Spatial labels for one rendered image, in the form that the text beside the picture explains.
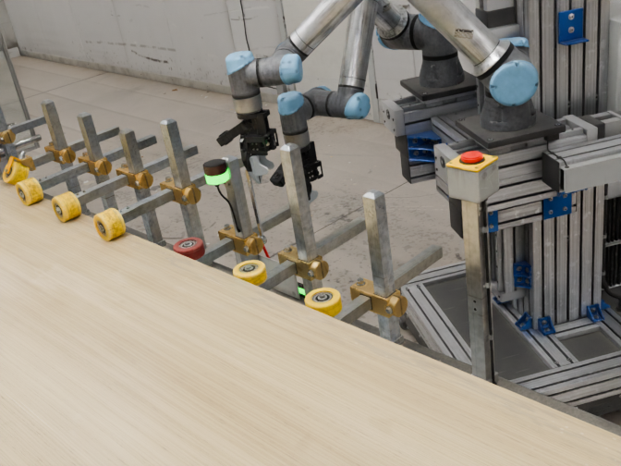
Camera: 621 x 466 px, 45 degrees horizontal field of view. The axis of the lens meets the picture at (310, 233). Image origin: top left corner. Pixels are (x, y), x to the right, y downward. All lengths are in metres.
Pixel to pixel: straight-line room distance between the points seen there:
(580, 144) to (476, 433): 1.12
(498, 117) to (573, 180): 0.26
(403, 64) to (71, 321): 3.72
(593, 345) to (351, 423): 1.46
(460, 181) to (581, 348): 1.32
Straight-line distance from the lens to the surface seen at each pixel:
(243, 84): 1.97
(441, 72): 2.50
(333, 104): 2.14
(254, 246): 2.03
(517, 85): 1.90
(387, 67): 5.26
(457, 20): 1.87
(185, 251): 1.97
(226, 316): 1.65
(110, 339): 1.69
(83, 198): 2.37
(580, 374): 2.49
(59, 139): 2.82
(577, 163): 2.09
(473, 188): 1.40
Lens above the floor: 1.76
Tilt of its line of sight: 26 degrees down
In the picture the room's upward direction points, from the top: 9 degrees counter-clockwise
